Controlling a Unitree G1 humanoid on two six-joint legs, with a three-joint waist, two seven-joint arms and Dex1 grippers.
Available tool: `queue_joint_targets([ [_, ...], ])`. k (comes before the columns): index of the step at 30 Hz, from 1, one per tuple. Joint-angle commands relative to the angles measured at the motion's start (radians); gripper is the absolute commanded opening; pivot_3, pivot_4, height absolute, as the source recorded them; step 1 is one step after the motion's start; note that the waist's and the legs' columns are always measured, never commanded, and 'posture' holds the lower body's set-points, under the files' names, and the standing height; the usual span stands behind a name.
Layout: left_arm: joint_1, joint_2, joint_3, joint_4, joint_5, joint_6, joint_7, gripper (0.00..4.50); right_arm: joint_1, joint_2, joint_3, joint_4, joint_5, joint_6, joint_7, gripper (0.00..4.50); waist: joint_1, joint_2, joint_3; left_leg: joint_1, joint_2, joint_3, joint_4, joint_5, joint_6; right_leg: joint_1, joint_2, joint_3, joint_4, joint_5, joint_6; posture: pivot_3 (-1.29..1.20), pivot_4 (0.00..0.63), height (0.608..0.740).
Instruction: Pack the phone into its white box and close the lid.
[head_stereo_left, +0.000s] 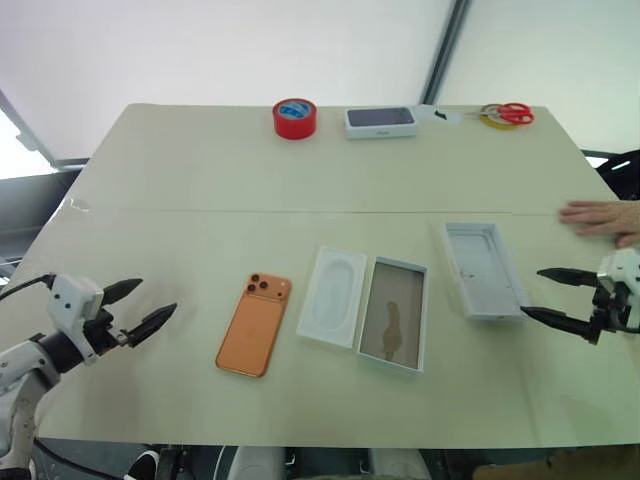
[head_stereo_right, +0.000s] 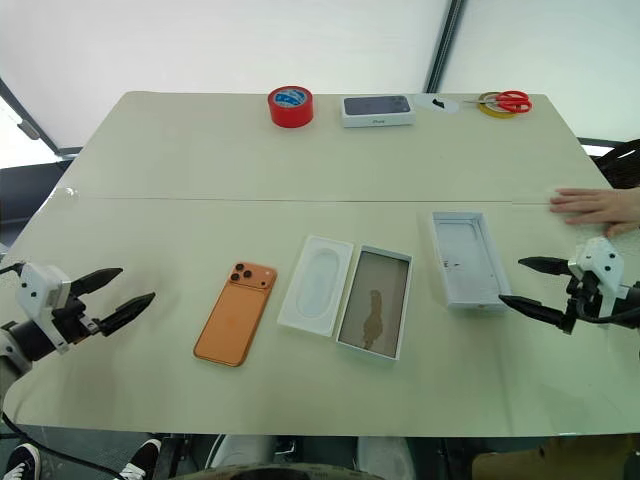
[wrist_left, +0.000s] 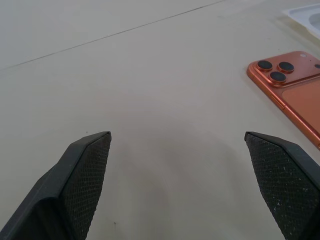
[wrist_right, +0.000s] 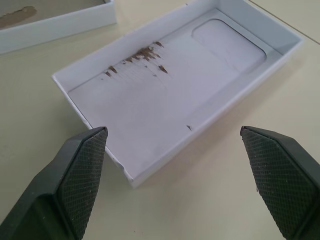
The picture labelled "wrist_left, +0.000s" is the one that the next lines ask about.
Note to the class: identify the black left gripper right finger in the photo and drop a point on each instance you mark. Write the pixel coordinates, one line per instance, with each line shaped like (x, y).
(282, 180)

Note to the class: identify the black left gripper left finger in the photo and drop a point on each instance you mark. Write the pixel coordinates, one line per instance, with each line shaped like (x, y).
(62, 190)

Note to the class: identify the orange smartphone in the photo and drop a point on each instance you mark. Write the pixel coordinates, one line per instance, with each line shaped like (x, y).
(300, 100)

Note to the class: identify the white phone box base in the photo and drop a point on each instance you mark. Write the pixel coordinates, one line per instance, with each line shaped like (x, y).
(303, 15)

